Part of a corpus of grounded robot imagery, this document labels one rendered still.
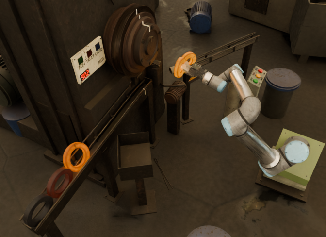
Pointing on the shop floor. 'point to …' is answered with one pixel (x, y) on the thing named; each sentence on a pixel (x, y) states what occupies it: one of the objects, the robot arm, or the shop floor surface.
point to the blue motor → (201, 17)
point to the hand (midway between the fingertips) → (180, 65)
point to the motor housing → (174, 106)
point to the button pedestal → (255, 84)
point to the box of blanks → (308, 26)
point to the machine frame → (32, 4)
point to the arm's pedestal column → (300, 194)
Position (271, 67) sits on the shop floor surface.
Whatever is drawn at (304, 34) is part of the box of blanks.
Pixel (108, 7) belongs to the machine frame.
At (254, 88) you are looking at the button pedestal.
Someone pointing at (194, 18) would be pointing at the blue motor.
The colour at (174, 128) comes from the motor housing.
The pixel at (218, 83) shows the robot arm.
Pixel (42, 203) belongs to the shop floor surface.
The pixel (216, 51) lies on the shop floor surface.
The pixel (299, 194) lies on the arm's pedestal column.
